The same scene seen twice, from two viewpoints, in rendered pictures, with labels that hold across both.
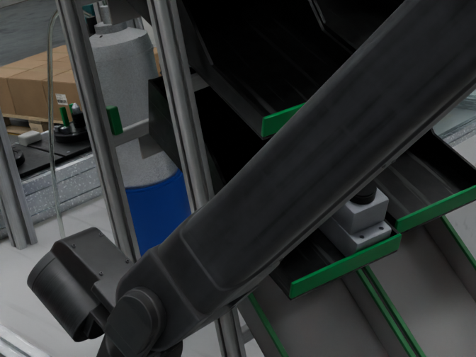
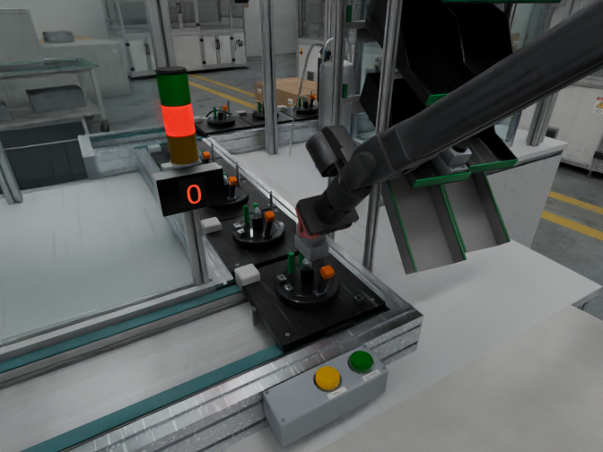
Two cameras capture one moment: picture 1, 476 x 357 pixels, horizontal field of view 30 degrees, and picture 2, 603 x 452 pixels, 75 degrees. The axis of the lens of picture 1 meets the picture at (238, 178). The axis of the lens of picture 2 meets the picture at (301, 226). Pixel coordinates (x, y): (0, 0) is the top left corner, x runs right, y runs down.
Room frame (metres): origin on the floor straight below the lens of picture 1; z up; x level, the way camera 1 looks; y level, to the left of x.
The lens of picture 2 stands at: (0.00, 0.09, 1.51)
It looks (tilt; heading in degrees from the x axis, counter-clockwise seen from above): 30 degrees down; 8
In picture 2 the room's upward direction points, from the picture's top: straight up
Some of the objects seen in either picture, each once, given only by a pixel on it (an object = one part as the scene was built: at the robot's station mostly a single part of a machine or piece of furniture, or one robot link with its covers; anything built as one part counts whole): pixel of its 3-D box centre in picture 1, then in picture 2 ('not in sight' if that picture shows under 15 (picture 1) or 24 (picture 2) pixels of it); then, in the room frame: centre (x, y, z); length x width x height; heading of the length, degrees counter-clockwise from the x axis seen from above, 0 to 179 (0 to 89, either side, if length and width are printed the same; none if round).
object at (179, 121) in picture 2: not in sight; (179, 118); (0.64, 0.40, 1.33); 0.05 x 0.05 x 0.05
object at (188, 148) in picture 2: not in sight; (182, 146); (0.64, 0.40, 1.28); 0.05 x 0.05 x 0.05
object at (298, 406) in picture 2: not in sight; (327, 391); (0.44, 0.11, 0.93); 0.21 x 0.07 x 0.06; 127
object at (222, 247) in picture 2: not in sight; (257, 221); (0.87, 0.33, 1.01); 0.24 x 0.24 x 0.13; 37
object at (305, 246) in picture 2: not in sight; (309, 234); (0.67, 0.17, 1.10); 0.08 x 0.04 x 0.07; 38
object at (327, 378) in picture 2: not in sight; (327, 378); (0.44, 0.11, 0.96); 0.04 x 0.04 x 0.02
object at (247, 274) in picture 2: not in sight; (247, 277); (0.68, 0.31, 0.97); 0.05 x 0.05 x 0.04; 37
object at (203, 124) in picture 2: not in sight; (220, 114); (1.90, 0.76, 1.01); 0.24 x 0.24 x 0.13; 37
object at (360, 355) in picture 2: not in sight; (361, 362); (0.48, 0.06, 0.96); 0.04 x 0.04 x 0.02
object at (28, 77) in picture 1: (78, 90); (297, 99); (5.99, 0.97, 0.20); 1.20 x 0.80 x 0.41; 45
